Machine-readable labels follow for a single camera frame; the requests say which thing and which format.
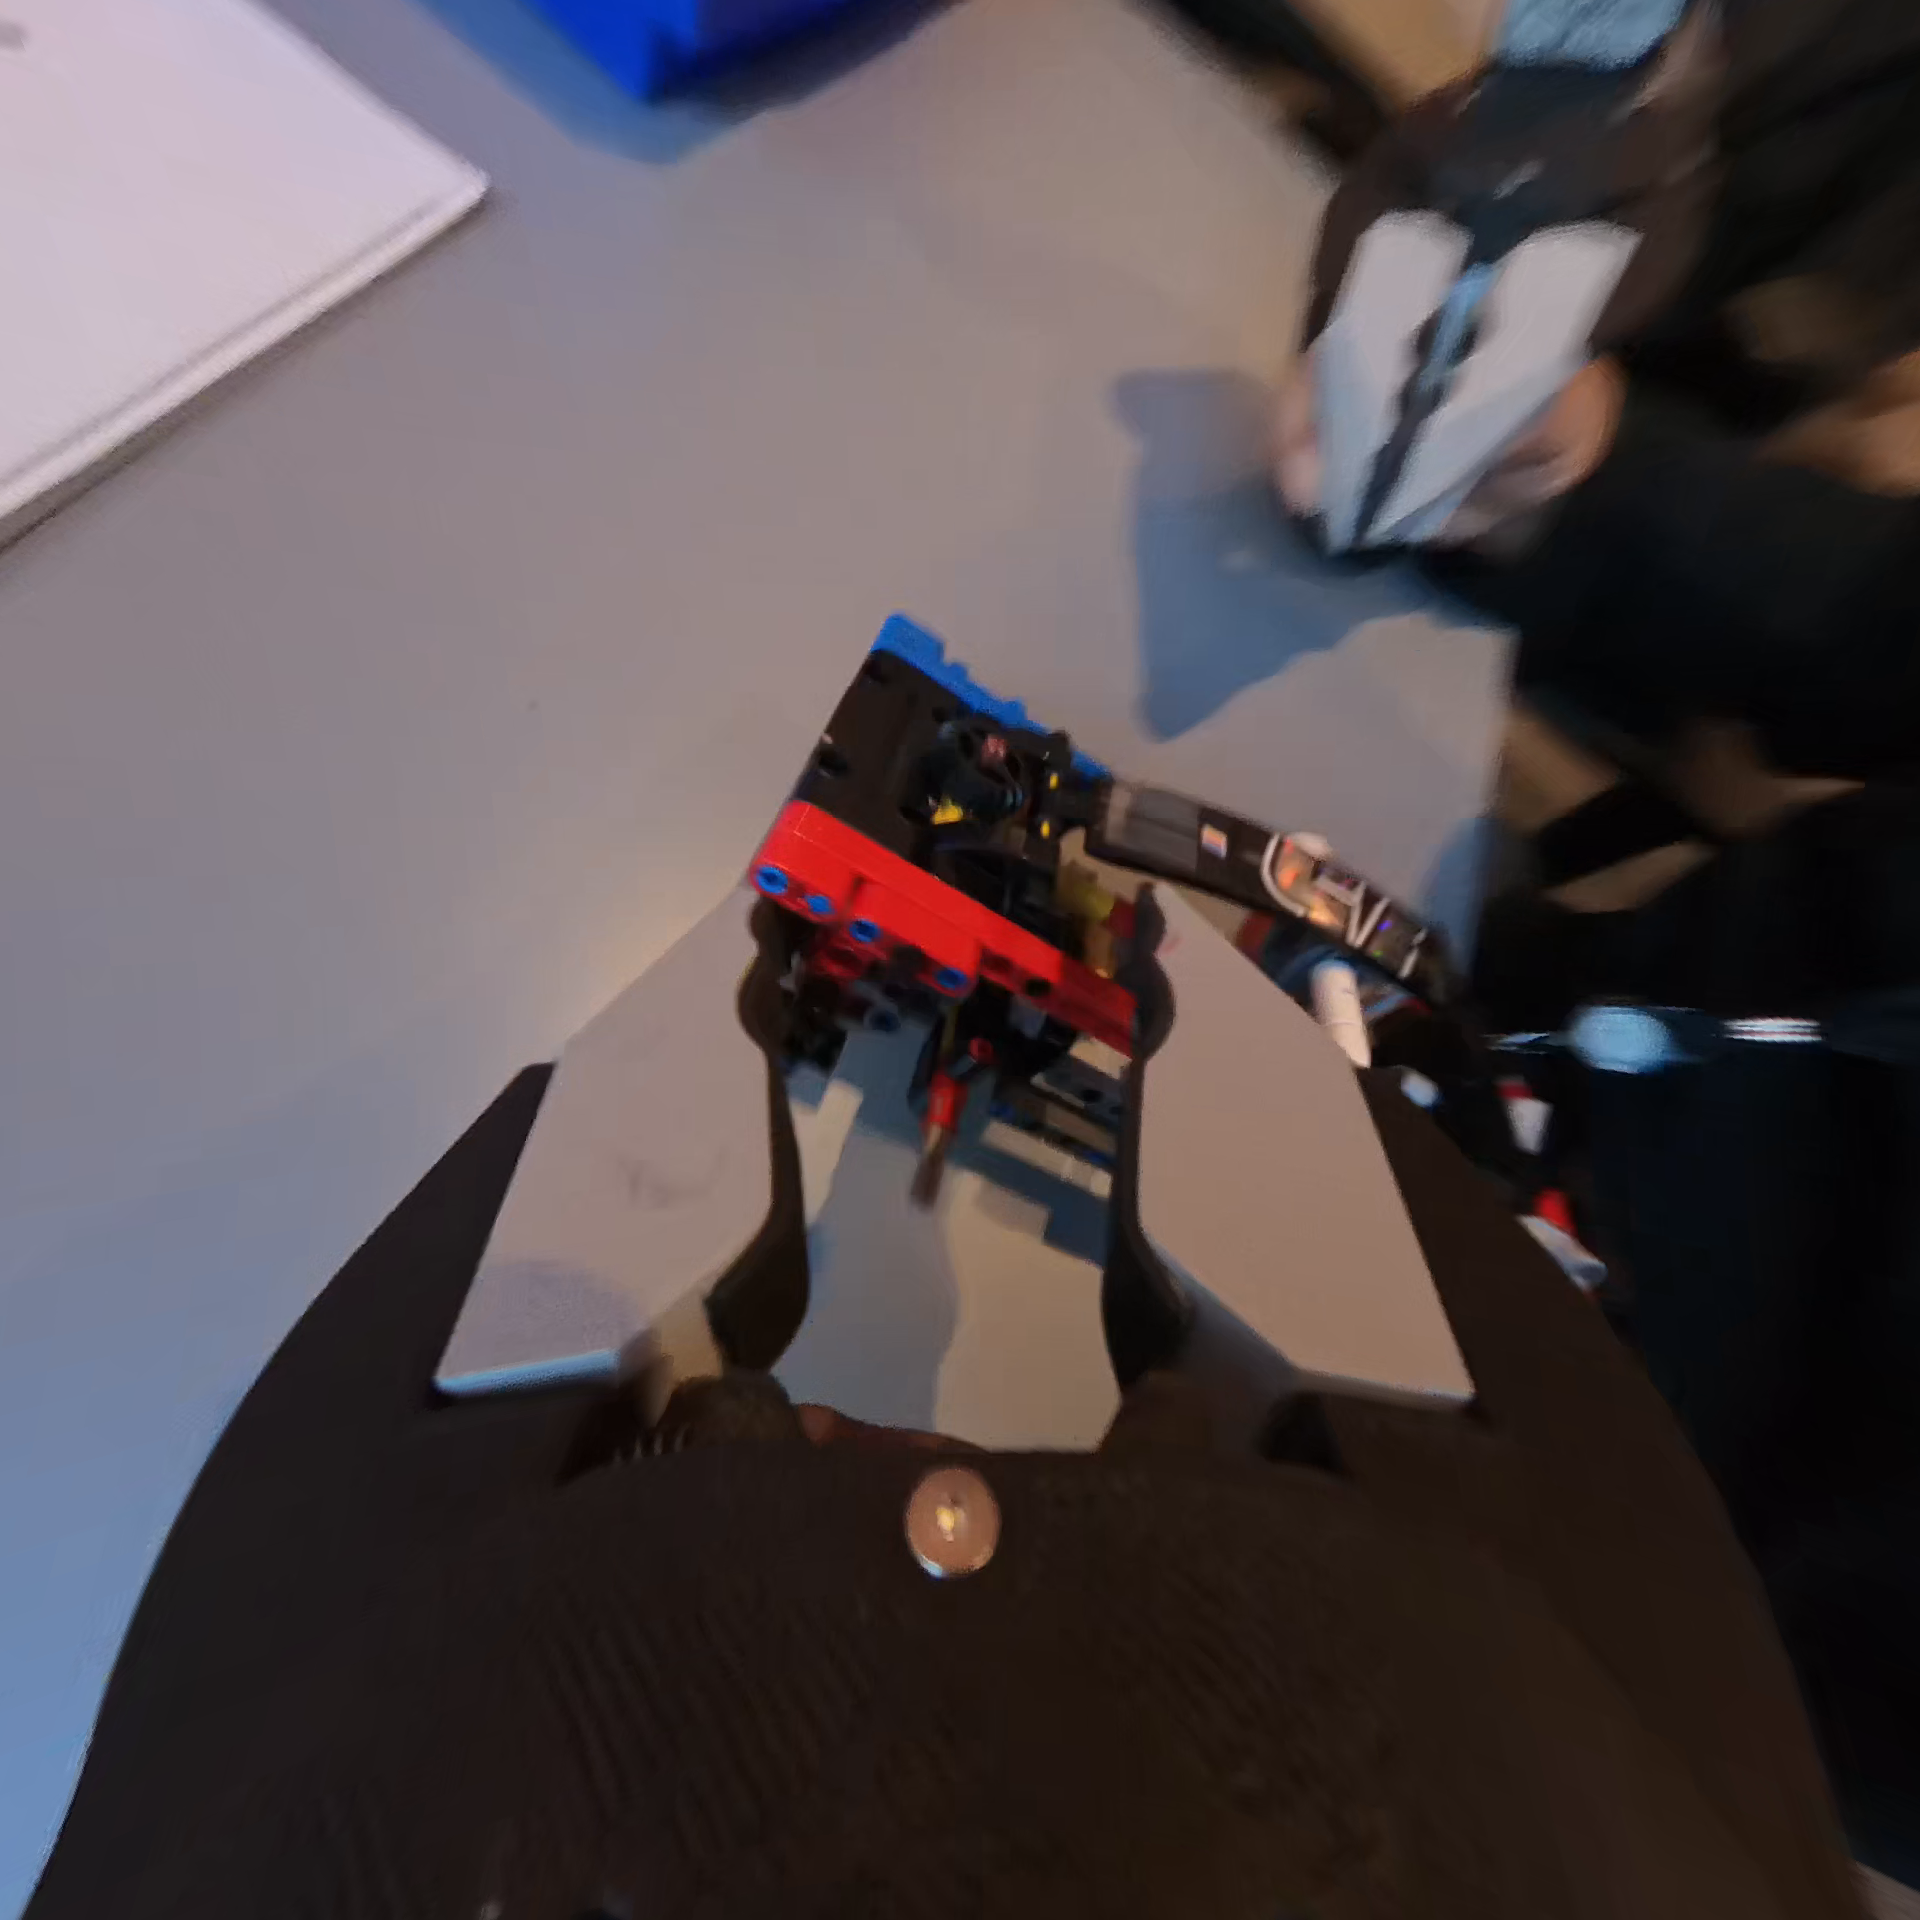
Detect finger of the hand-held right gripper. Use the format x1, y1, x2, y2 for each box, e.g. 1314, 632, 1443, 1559
1306, 211, 1478, 559
1367, 230, 1642, 554

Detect toy brick car model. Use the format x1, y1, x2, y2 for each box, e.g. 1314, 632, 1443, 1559
742, 614, 1613, 1296

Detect grey desk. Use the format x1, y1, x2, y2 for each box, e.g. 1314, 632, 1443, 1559
0, 0, 1508, 1864

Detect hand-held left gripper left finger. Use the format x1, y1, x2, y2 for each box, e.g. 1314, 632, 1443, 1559
435, 886, 816, 1396

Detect blue storage bin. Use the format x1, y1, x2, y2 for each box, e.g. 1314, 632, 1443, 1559
525, 0, 903, 105

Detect person's right forearm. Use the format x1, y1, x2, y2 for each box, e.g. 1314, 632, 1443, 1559
1499, 376, 1920, 782

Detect instruction booklet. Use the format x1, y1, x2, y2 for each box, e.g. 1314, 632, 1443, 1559
0, 0, 491, 544

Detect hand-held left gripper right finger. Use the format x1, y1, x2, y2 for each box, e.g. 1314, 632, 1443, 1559
1102, 886, 1474, 1404

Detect person's right hand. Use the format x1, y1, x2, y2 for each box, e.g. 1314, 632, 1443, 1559
1271, 352, 1631, 563

